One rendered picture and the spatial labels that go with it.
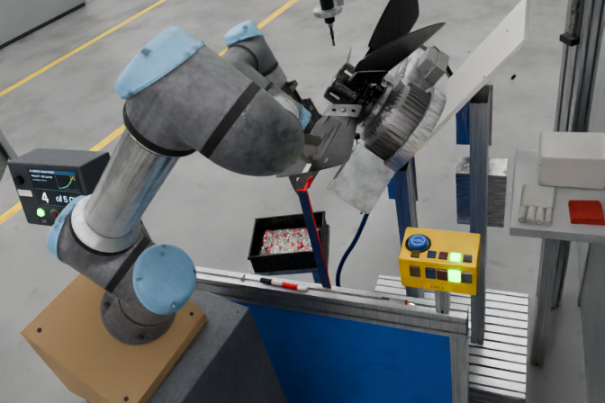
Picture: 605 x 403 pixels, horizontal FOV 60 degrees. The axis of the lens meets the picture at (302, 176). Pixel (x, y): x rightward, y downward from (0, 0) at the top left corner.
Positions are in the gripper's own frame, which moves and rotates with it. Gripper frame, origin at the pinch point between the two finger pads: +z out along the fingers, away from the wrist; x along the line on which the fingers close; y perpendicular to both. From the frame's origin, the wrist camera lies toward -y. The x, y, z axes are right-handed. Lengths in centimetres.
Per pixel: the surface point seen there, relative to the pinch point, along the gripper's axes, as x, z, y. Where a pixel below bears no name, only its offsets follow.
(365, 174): 15.7, 18.8, 3.2
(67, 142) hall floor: 158, 30, -306
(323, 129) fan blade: 13.0, 0.3, 0.1
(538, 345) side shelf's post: 32, 120, 24
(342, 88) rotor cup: 26.5, -3.2, 3.3
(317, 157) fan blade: 1.4, 1.1, 1.9
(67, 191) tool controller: -19, -19, -57
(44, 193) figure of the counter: -19, -20, -66
